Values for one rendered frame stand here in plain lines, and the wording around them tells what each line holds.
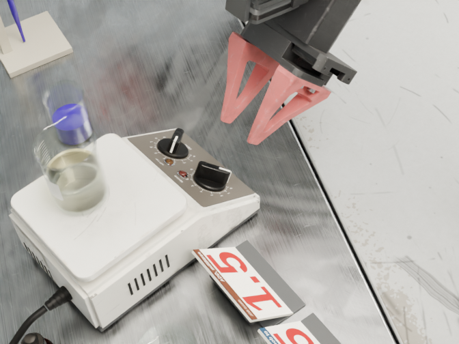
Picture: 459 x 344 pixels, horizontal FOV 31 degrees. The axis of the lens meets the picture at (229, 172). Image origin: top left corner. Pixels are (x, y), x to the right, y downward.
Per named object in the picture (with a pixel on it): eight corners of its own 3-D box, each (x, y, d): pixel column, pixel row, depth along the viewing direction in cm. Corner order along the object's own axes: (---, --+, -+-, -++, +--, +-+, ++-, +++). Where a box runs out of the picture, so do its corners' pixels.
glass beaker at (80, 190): (104, 224, 72) (85, 166, 65) (44, 218, 73) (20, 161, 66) (120, 170, 75) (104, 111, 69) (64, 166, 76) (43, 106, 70)
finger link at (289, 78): (248, 153, 67) (310, 55, 65) (192, 107, 71) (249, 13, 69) (288, 162, 73) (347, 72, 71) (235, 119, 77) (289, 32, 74)
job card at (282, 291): (247, 241, 80) (245, 216, 77) (306, 306, 75) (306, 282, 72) (195, 274, 78) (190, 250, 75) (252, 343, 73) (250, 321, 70)
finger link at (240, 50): (241, 147, 68) (302, 50, 65) (186, 102, 71) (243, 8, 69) (282, 157, 73) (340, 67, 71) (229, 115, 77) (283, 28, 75)
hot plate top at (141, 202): (113, 134, 79) (112, 127, 78) (193, 207, 73) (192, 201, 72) (7, 204, 74) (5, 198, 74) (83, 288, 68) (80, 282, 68)
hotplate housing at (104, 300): (180, 142, 88) (171, 90, 82) (263, 213, 82) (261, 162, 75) (5, 263, 80) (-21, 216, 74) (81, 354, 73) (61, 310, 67)
